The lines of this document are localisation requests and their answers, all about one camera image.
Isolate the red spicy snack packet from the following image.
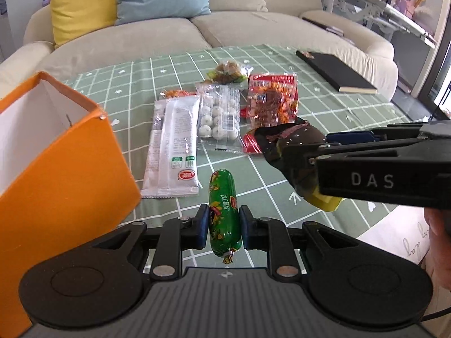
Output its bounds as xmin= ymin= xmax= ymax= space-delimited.
xmin=240 ymin=72 xmax=300 ymax=129

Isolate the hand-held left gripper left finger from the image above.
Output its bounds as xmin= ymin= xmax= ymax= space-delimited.
xmin=93 ymin=204 xmax=210 ymax=279

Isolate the dark glass door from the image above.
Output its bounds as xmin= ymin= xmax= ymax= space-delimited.
xmin=412 ymin=32 xmax=451 ymax=120

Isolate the beige sofa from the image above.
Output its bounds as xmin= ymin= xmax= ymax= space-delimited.
xmin=0 ymin=0 xmax=399 ymax=103

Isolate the white printed paper bag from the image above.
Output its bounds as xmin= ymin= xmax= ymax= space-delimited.
xmin=356 ymin=202 xmax=432 ymax=264

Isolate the clear packet of white balls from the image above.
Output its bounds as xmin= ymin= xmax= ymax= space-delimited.
xmin=195 ymin=83 xmax=245 ymax=154

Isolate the orange paper bag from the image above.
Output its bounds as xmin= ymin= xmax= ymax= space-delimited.
xmin=0 ymin=71 xmax=142 ymax=335

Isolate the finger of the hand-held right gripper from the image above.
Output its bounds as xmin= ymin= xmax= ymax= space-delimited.
xmin=280 ymin=139 xmax=443 ymax=198
xmin=326 ymin=123 xmax=428 ymax=146

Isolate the yellow cushion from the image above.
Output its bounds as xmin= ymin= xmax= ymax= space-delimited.
xmin=47 ymin=0 xmax=118 ymax=50

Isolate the clear packet of brown snacks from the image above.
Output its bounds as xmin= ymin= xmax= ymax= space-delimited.
xmin=206 ymin=61 xmax=249 ymax=85

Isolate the green checked tablecloth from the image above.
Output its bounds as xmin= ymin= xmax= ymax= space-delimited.
xmin=65 ymin=44 xmax=430 ymax=275

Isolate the orange peanut packet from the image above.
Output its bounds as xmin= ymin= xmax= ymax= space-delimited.
xmin=160 ymin=89 xmax=196 ymax=101

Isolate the flat black device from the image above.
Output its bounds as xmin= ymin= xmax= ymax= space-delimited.
xmin=301 ymin=17 xmax=344 ymax=36

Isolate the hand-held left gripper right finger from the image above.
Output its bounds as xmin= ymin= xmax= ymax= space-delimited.
xmin=239 ymin=206 xmax=353 ymax=279

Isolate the white long snack packet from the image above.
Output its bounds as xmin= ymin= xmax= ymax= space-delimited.
xmin=141 ymin=95 xmax=201 ymax=198

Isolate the black cable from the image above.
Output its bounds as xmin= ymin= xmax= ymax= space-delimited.
xmin=421 ymin=308 xmax=451 ymax=323

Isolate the green sausage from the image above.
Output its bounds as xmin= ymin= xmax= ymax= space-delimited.
xmin=208 ymin=170 xmax=244 ymax=264

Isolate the dark snack packet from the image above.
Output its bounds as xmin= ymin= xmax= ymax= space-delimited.
xmin=243 ymin=118 xmax=344 ymax=212

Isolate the person's right hand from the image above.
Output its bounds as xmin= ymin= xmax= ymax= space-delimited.
xmin=423 ymin=207 xmax=451 ymax=250

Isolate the pink toy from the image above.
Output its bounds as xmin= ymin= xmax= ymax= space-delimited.
xmin=396 ymin=0 xmax=435 ymax=20

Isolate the black notebook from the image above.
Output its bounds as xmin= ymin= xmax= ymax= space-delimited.
xmin=295 ymin=50 xmax=378 ymax=95

